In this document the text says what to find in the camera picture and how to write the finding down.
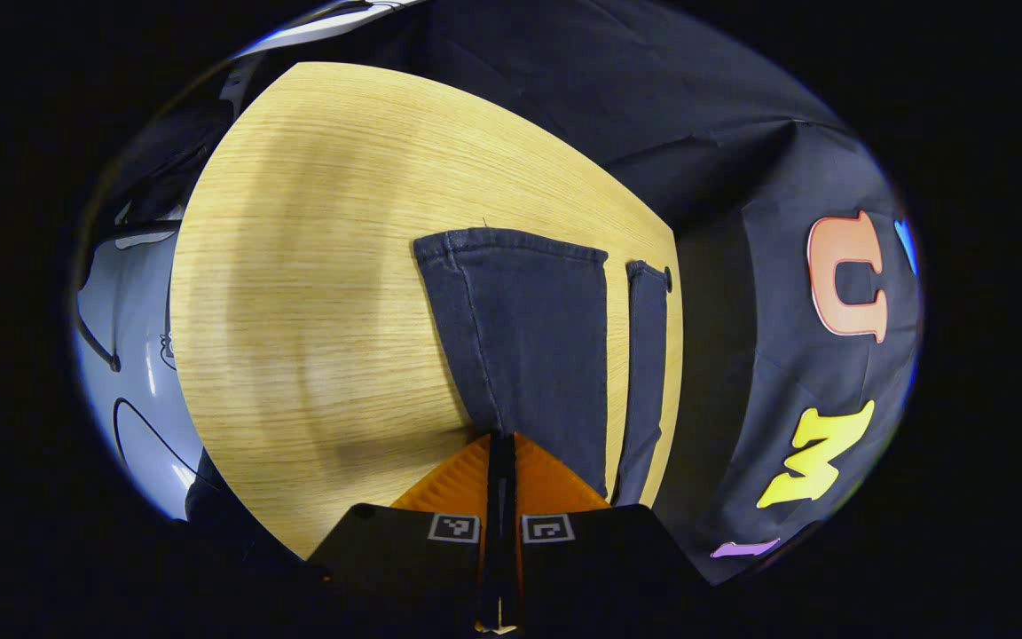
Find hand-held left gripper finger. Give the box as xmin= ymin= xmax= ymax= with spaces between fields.
xmin=307 ymin=433 xmax=505 ymax=636
xmin=502 ymin=432 xmax=712 ymax=636

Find dark jeans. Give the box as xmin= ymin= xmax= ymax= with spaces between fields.
xmin=413 ymin=226 xmax=674 ymax=509

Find black backdrop cloth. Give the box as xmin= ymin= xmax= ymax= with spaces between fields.
xmin=236 ymin=0 xmax=924 ymax=587

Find black floor cable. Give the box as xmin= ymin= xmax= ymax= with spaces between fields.
xmin=75 ymin=266 xmax=122 ymax=374

